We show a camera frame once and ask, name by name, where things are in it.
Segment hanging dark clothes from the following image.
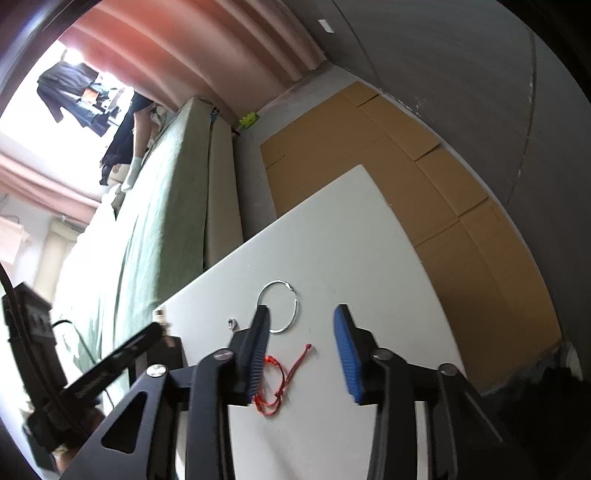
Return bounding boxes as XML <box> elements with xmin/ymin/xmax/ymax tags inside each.
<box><xmin>36</xmin><ymin>60</ymin><xmax>117</xmax><ymax>138</ymax></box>

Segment dark cardboard box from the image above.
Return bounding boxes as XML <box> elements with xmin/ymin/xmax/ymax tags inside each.
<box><xmin>157</xmin><ymin>310</ymin><xmax>188</xmax><ymax>370</ymax></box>

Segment silver wire bangle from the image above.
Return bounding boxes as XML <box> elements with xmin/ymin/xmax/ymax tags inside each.
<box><xmin>257</xmin><ymin>280</ymin><xmax>300</xmax><ymax>334</ymax></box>

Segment bed with green sheet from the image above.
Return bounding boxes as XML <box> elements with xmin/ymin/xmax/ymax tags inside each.
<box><xmin>51</xmin><ymin>97</ymin><xmax>245</xmax><ymax>384</ymax></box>

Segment wide pink curtain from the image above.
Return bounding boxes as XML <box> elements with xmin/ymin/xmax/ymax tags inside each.
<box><xmin>60</xmin><ymin>0</ymin><xmax>334</xmax><ymax>114</ymax></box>

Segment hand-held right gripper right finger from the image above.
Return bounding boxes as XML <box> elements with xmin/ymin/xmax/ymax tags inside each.
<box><xmin>333</xmin><ymin>304</ymin><xmax>527</xmax><ymax>480</ymax></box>

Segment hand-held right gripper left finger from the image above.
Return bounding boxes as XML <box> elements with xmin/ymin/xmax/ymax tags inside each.
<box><xmin>60</xmin><ymin>305</ymin><xmax>271</xmax><ymax>480</ymax></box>

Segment narrow pink curtain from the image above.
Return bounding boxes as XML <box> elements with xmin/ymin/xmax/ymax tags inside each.
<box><xmin>0</xmin><ymin>152</ymin><xmax>106</xmax><ymax>223</ymax></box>

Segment cream padded headboard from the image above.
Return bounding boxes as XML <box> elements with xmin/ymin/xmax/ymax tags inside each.
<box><xmin>36</xmin><ymin>220</ymin><xmax>80</xmax><ymax>298</ymax></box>

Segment flattened brown cardboard sheet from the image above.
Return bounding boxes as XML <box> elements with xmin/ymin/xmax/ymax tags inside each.
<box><xmin>259</xmin><ymin>82</ymin><xmax>563</xmax><ymax>394</ymax></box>

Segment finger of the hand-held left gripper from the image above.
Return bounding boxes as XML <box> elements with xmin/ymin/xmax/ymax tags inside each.
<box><xmin>62</xmin><ymin>323</ymin><xmax>166</xmax><ymax>404</ymax></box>

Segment red string bracelet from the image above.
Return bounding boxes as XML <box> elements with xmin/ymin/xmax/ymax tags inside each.
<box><xmin>253</xmin><ymin>344</ymin><xmax>314</xmax><ymax>418</ymax></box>

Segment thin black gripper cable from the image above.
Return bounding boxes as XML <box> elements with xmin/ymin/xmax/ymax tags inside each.
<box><xmin>50</xmin><ymin>319</ymin><xmax>116</xmax><ymax>409</ymax></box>

